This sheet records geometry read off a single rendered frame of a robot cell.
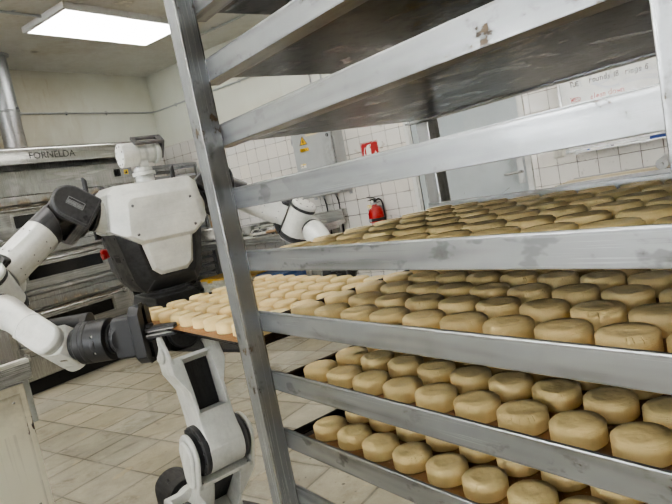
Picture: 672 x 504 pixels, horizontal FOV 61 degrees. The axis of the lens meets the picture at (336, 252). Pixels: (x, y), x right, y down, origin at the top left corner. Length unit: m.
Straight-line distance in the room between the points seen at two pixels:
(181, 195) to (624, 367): 1.36
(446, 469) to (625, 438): 0.23
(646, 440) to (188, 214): 1.34
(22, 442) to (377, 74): 1.62
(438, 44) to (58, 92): 6.70
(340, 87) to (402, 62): 0.09
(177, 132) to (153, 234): 5.86
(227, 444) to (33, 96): 5.69
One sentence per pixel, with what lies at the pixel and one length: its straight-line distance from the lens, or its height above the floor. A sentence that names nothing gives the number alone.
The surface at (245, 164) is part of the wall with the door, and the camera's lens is 6.68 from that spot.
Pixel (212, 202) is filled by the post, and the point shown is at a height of 1.23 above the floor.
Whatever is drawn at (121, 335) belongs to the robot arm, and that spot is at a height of 1.01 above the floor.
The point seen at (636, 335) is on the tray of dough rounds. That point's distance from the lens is 0.52.
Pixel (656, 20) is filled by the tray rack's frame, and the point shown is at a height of 1.28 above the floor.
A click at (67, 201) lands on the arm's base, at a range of 1.62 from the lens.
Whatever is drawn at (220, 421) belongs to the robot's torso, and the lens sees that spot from 1.69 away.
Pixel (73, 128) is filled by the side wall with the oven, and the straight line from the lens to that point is 7.09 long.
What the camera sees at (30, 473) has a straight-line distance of 1.99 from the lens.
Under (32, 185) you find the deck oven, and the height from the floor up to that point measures 1.72.
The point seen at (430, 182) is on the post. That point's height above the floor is 1.19.
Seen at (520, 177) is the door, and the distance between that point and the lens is 5.12.
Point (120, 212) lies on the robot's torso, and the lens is 1.62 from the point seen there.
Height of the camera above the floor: 1.22
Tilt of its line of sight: 6 degrees down
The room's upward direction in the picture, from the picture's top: 11 degrees counter-clockwise
